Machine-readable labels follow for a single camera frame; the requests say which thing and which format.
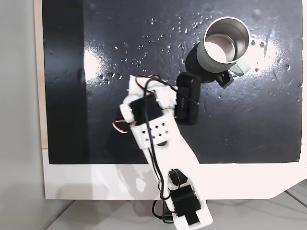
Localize black camera cable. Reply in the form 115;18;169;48
142;79;201;225

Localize black table mat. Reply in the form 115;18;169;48
42;0;302;165

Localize red white servo wire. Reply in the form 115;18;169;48
112;119;131;135
134;74;173;91

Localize sage green steel mug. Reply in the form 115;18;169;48
196;16;252;77

